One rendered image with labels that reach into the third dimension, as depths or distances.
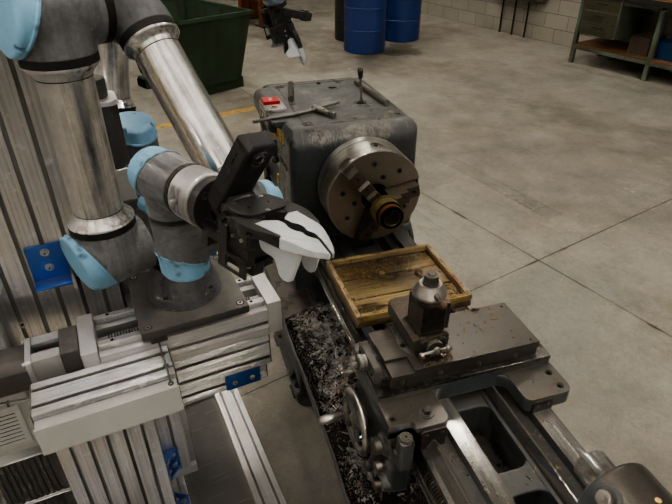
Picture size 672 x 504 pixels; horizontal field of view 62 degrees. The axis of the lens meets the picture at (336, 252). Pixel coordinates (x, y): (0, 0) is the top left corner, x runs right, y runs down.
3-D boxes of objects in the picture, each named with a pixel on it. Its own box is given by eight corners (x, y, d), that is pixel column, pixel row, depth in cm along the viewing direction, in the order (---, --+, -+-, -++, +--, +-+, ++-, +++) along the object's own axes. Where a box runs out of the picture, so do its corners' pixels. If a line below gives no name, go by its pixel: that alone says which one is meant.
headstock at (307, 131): (257, 173, 243) (249, 84, 222) (360, 160, 255) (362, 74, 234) (288, 242, 195) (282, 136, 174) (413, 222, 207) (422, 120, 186)
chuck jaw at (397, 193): (379, 183, 179) (414, 173, 181) (381, 196, 182) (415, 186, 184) (392, 198, 170) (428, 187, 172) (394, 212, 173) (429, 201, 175)
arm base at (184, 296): (156, 319, 114) (147, 279, 109) (144, 280, 125) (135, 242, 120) (228, 299, 119) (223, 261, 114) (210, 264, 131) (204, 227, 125)
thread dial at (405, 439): (392, 459, 129) (394, 431, 124) (406, 455, 130) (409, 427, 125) (398, 472, 126) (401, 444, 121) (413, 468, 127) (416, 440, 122)
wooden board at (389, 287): (326, 270, 181) (326, 260, 178) (427, 252, 190) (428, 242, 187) (356, 328, 157) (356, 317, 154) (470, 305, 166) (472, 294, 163)
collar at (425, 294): (406, 286, 130) (407, 276, 129) (437, 280, 132) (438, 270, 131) (421, 306, 124) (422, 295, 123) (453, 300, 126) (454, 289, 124)
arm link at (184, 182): (215, 160, 75) (161, 171, 70) (236, 170, 72) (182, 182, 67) (215, 211, 79) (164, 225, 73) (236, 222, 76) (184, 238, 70)
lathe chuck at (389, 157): (316, 230, 188) (323, 141, 172) (402, 223, 197) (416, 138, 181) (324, 243, 181) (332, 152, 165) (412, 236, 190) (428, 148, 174)
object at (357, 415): (335, 423, 158) (335, 363, 145) (369, 415, 160) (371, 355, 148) (368, 507, 136) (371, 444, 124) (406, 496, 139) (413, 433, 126)
